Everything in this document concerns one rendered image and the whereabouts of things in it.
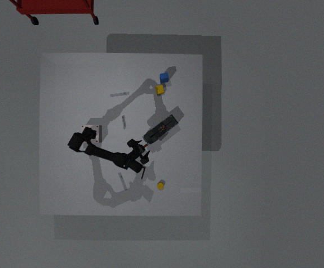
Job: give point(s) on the yellow cube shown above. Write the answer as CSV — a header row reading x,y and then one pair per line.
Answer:
x,y
159,89

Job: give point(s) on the blue block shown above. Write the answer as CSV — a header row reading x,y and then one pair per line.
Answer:
x,y
164,77

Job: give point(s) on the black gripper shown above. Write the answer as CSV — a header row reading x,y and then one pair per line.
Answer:
x,y
144,159

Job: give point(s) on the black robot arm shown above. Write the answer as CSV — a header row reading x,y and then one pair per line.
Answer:
x,y
119,159

